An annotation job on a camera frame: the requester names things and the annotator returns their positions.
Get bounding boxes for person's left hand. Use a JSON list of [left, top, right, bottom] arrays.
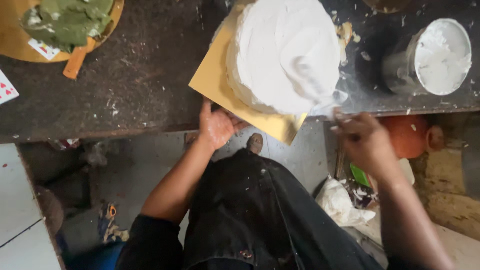
[[198, 98, 249, 152]]

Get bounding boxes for person's right hand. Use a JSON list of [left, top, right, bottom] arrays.
[[331, 108, 399, 181]]

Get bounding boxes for clear plastic icing scraper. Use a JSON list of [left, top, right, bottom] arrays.
[[294, 56, 349, 118]]

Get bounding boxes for square gold cake board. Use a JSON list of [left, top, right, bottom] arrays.
[[188, 0, 308, 146]]

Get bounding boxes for green plastic piece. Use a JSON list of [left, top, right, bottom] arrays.
[[349, 162, 371, 187]]

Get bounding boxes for white crumpled plastic bag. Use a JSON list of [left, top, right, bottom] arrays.
[[315, 176, 376, 227]]

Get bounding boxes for cake crumb scraps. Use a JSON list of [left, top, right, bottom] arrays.
[[335, 21, 361, 67]]

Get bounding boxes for person's brown sandal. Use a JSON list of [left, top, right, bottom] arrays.
[[246, 133, 264, 155]]

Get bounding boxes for white frosted round cake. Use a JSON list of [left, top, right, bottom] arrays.
[[225, 0, 342, 115]]

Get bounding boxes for metal bowl of white cream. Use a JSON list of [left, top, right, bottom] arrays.
[[382, 18, 473, 97]]

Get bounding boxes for person's black trousers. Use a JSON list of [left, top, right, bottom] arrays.
[[115, 148, 385, 270]]

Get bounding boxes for brown bowl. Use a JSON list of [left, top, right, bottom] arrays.
[[362, 0, 412, 14]]

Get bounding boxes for patterned crumpled cloth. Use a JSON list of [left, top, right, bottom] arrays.
[[97, 202, 130, 244]]

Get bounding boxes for blue plastic container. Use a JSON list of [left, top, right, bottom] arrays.
[[62, 242, 126, 270]]

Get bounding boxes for green frosted cake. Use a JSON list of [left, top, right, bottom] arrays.
[[20, 0, 115, 53]]

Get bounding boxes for playing card with red print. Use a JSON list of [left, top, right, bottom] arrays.
[[28, 38, 61, 61]]

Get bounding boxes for playing card with red hearts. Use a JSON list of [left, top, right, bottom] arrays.
[[0, 69, 20, 106]]

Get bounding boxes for round gold cake board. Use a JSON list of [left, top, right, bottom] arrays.
[[0, 0, 125, 63]]

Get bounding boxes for orange handled spatula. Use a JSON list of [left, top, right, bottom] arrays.
[[62, 37, 97, 80]]

